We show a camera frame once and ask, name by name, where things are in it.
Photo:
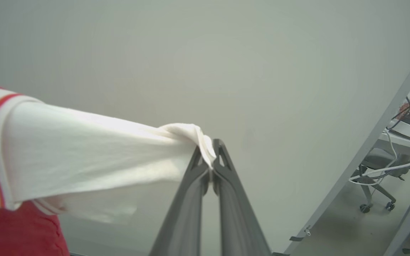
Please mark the office chair with castors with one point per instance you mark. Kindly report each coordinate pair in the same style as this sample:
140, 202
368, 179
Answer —
376, 167

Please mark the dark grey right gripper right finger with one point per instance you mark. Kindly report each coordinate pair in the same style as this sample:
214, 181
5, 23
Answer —
237, 220

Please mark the red and white shirt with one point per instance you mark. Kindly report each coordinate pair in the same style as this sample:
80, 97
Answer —
84, 149

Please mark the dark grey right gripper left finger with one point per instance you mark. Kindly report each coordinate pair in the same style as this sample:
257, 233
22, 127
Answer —
185, 213

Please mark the grey-white partition panel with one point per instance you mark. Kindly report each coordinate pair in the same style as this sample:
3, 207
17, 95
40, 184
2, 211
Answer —
279, 89

